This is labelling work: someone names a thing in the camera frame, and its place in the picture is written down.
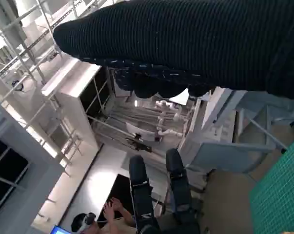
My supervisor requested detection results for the green cutting mat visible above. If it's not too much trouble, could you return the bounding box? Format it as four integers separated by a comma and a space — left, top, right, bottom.
248, 131, 294, 234

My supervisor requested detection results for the white humanoid robot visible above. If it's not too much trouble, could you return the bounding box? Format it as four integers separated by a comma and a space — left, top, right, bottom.
155, 98, 186, 143

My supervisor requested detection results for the blue laptop screen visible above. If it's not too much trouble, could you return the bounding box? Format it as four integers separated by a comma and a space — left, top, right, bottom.
51, 225, 73, 234

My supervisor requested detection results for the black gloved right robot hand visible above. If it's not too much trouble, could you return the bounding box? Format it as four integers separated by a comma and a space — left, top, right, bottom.
53, 0, 294, 100

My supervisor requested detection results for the person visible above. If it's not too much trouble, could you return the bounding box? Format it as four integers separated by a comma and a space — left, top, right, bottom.
71, 196, 139, 234

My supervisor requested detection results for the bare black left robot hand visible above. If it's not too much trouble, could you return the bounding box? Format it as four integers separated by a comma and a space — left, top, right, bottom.
128, 148, 203, 234

